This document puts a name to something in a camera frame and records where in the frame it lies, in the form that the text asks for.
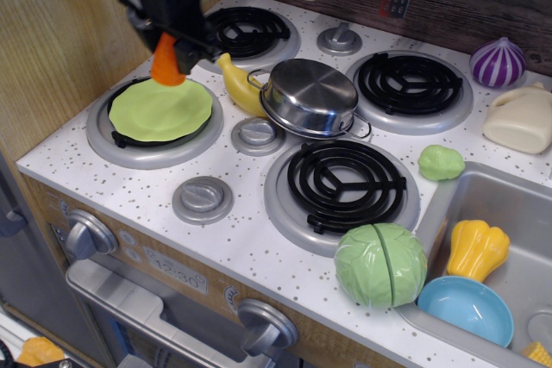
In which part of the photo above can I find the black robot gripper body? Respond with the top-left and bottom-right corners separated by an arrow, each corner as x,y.
118,0 -> 216,62

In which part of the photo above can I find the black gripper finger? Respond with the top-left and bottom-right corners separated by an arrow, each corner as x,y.
173,39 -> 199,75
138,28 -> 163,53

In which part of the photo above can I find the orange toy carrot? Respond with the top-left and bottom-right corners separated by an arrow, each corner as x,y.
151,32 -> 186,86

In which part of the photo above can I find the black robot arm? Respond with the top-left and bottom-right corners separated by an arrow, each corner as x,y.
118,0 -> 219,75

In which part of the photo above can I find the light green plate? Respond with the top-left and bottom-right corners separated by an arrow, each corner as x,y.
108,77 -> 214,143

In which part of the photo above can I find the back left black burner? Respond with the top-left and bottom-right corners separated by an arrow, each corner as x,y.
206,7 -> 291,58

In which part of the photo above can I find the black burner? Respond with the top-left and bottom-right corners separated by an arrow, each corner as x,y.
286,140 -> 407,234
206,7 -> 291,58
106,76 -> 214,150
357,53 -> 463,116

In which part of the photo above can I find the yellow toy banana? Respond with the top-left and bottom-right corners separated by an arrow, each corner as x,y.
216,53 -> 267,118

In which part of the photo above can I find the silver middle stove knob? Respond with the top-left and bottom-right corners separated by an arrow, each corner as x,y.
230,117 -> 285,157

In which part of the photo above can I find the silver stove knob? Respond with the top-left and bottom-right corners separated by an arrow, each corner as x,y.
172,176 -> 234,226
317,22 -> 362,56
230,117 -> 285,157

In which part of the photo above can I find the front left black burner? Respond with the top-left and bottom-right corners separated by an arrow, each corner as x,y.
106,76 -> 214,150

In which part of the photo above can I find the stainless steel pot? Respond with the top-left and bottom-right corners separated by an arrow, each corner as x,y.
247,59 -> 372,140

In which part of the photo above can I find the silver front stove knob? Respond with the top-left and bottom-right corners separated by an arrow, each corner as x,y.
172,176 -> 234,226

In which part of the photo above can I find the silver back stove knob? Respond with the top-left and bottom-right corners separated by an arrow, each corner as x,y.
317,22 -> 362,56

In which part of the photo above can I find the front right black burner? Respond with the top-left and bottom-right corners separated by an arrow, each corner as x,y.
286,140 -> 407,234

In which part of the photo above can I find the left silver oven dial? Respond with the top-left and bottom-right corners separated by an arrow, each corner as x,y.
66,209 -> 118,260

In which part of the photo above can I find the silver oven dial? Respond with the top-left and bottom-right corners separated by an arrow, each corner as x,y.
66,209 -> 118,260
237,298 -> 298,357

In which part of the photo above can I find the back right black burner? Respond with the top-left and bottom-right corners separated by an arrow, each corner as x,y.
357,53 -> 463,116

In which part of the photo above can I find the oven clock display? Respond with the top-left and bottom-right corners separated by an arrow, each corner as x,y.
143,246 -> 209,295

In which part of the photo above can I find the small green toy lettuce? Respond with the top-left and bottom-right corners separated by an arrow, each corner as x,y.
417,145 -> 466,181

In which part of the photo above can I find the right silver oven dial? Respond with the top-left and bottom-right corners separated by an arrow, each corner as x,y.
237,298 -> 298,357

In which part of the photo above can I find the green toy cabbage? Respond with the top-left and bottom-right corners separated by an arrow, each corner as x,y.
334,223 -> 428,309

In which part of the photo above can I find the purple white toy onion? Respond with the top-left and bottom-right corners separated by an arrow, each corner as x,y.
469,37 -> 526,88

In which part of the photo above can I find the orange toy on floor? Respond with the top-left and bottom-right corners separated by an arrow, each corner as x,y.
16,337 -> 65,367

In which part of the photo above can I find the cream toy milk jug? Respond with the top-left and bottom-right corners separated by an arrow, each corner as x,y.
482,82 -> 551,154

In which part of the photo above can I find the yellow toy squash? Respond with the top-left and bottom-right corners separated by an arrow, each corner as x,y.
446,220 -> 511,283

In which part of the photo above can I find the silver metal sink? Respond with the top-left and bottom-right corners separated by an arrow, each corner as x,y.
398,162 -> 551,367

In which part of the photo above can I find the light blue bowl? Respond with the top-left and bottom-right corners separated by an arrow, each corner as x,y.
417,276 -> 514,347

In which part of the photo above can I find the yellow toy corn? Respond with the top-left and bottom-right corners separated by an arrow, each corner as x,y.
522,341 -> 552,368

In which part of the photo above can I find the silver oven door handle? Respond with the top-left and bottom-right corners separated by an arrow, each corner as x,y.
66,259 -> 278,367

